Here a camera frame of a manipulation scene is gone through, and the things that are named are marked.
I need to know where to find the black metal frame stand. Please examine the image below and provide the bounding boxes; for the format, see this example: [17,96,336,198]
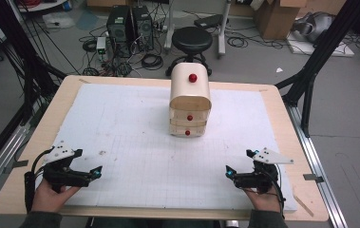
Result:
[0,0,67,179]
[275,0,360,138]

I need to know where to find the white flat board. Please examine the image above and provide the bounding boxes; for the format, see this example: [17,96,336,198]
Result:
[286,31,356,58]

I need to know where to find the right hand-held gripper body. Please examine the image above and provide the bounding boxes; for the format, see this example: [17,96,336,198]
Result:
[234,146,294,194]

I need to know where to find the grey rounded device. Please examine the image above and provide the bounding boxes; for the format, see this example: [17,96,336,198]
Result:
[292,11,335,44]

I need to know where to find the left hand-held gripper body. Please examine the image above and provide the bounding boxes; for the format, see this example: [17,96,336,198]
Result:
[41,141,93,194]

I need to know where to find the person's left hand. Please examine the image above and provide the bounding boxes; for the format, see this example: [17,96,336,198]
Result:
[30,179,82,214]

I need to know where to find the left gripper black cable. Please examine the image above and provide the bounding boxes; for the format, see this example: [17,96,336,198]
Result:
[24,146,55,214]

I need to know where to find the black flat device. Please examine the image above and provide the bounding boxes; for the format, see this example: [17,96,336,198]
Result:
[194,13,229,29]

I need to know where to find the black computer tower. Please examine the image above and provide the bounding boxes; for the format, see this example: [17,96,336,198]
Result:
[105,5,134,58]
[132,5,155,53]

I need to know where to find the white desk leg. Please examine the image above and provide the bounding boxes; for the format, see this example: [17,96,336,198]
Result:
[217,0,233,58]
[163,0,177,52]

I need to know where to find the large cardboard box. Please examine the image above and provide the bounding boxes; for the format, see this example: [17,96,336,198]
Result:
[253,0,309,41]

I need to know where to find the black round stool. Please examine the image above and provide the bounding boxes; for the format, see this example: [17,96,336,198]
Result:
[165,26,214,77]

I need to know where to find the small silver power box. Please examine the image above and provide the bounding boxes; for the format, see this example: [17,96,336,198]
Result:
[96,36,107,61]

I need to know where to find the wooden drawer with red knob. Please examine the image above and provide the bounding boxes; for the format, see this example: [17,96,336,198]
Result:
[169,107,212,124]
[169,123,208,138]

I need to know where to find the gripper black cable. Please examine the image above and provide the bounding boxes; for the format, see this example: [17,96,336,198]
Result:
[24,146,55,214]
[262,164,287,219]

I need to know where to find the grey tape strip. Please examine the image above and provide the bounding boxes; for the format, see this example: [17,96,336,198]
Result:
[2,160,29,175]
[303,173,325,184]

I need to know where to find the thin wooden stick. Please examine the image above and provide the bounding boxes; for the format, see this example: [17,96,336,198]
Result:
[293,193,314,218]

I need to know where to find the small wooden drawer cabinet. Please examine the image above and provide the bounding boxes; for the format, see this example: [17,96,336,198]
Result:
[168,62,213,138]

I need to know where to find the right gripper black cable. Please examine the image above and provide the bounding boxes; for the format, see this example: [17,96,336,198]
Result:
[262,164,287,219]

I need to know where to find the white grid mat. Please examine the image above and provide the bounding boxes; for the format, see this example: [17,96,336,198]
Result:
[36,83,299,213]

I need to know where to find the coiled black cable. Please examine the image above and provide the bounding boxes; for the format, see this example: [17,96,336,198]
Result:
[141,53,164,71]
[226,35,250,49]
[82,38,98,53]

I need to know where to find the person's right hand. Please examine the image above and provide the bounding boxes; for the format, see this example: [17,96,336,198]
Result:
[243,184,282,214]

